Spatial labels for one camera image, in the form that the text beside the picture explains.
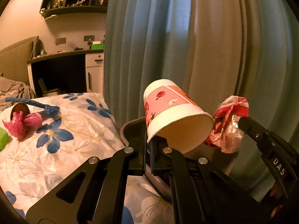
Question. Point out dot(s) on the pink crumpled plastic bag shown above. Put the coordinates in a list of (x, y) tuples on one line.
[(19, 124)]

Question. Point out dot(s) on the blue grey curtain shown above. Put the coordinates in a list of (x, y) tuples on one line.
[(212, 49)]

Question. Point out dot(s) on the red snack wrapper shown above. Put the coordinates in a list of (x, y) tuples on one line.
[(226, 134)]

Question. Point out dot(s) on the green box on desk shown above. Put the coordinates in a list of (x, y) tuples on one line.
[(97, 45)]

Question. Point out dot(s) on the white blue floral duvet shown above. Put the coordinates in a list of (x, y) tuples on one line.
[(32, 167)]

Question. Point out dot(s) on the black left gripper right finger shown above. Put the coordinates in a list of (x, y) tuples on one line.
[(201, 193)]

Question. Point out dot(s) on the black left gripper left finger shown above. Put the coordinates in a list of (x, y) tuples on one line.
[(93, 193)]

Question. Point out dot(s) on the dark desk with white drawers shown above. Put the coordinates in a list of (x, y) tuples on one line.
[(67, 72)]

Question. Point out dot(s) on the pink patterned paper cup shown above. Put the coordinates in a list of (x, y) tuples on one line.
[(170, 113)]

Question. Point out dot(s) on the grey striped bed blanket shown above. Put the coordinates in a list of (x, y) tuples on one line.
[(11, 88)]

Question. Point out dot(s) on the grey upholstered headboard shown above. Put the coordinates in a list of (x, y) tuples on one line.
[(14, 59)]

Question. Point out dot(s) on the green fuzzy cloth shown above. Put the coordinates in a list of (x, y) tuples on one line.
[(4, 138)]

